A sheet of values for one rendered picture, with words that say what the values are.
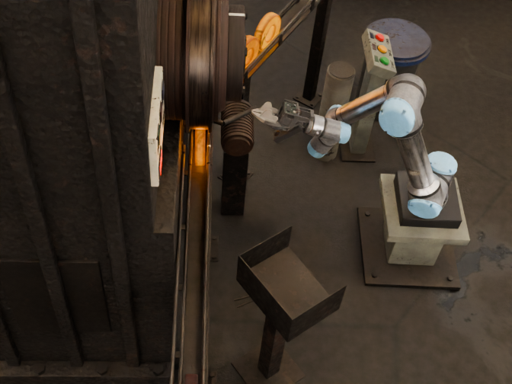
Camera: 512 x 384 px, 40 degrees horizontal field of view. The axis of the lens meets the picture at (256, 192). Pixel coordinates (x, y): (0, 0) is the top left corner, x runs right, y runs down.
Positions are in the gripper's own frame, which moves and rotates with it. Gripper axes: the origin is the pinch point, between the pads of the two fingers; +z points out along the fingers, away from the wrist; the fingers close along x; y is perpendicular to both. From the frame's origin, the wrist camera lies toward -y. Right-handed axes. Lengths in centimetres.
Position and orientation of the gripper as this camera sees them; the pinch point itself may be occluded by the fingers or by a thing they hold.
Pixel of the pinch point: (254, 113)
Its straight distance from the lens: 247.2
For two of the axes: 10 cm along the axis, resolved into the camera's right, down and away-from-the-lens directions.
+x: 0.2, 7.7, -6.4
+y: 3.6, -6.1, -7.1
